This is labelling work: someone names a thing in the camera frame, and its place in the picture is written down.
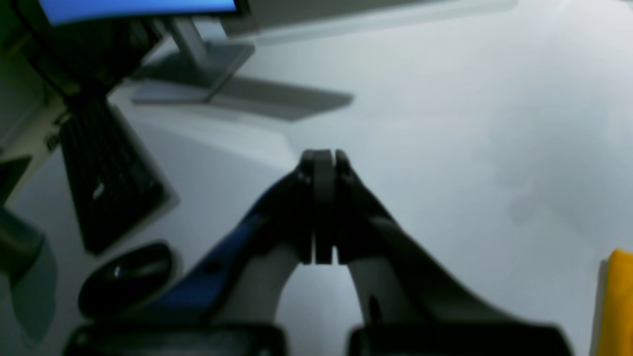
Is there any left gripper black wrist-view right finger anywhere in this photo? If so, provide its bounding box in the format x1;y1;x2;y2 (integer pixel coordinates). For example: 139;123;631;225
332;150;572;356

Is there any black computer keyboard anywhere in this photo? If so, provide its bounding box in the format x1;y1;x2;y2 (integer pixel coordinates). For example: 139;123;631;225
59;95;168;255

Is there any computer monitor with stand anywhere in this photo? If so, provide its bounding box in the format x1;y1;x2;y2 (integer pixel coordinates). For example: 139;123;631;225
30;0;355;122

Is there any orange yellow T-shirt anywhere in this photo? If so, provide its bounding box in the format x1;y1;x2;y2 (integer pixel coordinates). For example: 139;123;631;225
594;248;633;356

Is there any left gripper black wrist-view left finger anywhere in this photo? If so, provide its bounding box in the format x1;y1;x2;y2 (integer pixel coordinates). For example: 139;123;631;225
64;150;325;356

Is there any black computer mouse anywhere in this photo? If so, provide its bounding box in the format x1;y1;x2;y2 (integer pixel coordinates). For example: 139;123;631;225
78;242;174;319

